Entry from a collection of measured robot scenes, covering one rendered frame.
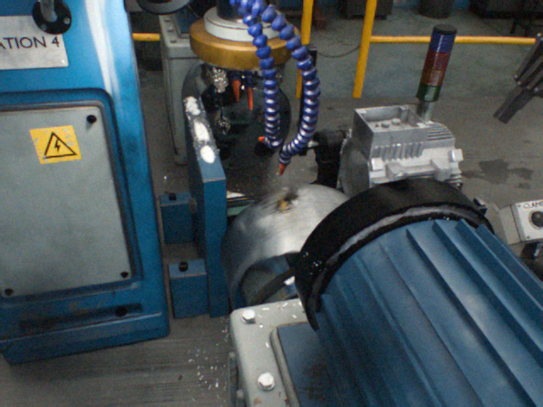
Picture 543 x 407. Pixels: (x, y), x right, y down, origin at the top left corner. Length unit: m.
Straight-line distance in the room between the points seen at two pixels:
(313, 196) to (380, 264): 0.37
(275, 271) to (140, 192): 0.25
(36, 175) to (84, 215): 0.09
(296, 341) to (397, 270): 0.20
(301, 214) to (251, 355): 0.24
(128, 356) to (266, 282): 0.43
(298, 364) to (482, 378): 0.23
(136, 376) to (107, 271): 0.22
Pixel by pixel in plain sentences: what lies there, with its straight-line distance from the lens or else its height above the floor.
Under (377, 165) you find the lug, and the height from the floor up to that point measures 1.08.
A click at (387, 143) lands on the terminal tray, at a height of 1.12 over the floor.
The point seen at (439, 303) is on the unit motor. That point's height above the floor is 1.35.
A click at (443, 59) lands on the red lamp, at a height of 1.15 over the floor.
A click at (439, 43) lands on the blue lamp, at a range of 1.36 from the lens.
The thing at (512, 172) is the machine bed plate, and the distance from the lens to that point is 1.65.
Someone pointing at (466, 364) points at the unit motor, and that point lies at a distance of 0.33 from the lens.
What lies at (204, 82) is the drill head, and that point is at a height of 1.14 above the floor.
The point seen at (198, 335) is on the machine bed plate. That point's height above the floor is 0.80.
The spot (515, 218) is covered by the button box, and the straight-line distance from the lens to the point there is 0.97.
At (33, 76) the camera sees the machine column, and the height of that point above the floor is 1.34.
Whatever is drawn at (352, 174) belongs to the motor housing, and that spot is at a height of 0.97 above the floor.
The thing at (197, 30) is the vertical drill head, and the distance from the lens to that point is 0.84.
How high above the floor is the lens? 1.59
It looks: 38 degrees down
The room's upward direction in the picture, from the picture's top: 3 degrees clockwise
